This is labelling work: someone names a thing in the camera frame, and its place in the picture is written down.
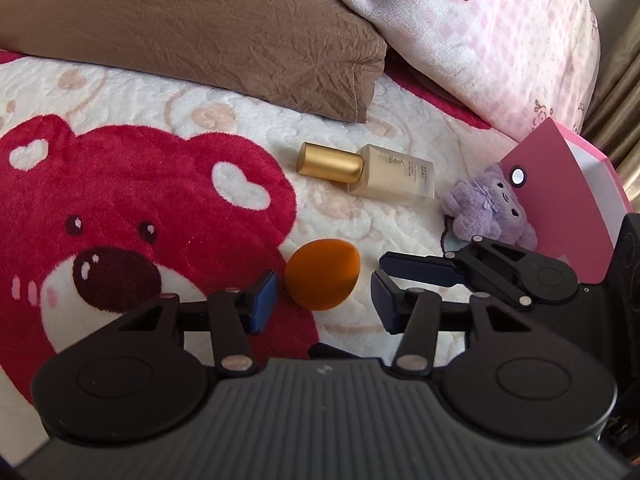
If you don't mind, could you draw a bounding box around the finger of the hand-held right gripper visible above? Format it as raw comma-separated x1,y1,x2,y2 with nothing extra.
378,237,533,308
307,342,362,361

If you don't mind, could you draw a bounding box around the brown pillow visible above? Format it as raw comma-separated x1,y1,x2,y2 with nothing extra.
0,0,388,123

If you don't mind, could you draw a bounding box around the pink cardboard box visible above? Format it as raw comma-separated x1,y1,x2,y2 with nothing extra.
499,116,635,286

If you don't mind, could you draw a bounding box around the pink patterned pillow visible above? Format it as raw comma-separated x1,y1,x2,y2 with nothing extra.
292,0,601,143

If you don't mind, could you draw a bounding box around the printed bear blanket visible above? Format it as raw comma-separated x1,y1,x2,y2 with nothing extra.
0,50,621,466

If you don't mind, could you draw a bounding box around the orange makeup sponge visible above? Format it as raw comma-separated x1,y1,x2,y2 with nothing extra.
284,240,362,311

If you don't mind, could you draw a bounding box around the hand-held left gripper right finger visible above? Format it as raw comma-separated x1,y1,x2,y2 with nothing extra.
370,269,526,377

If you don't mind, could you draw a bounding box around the beige curtain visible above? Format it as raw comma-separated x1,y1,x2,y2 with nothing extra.
582,7,640,176

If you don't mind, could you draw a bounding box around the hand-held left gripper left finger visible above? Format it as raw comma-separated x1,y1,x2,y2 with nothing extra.
117,269,279,378

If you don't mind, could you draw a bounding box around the purple plush toy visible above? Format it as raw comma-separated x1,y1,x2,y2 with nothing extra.
442,162,538,251

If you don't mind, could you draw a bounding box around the foundation bottle with gold cap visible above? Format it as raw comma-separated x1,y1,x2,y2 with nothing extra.
297,142,436,202

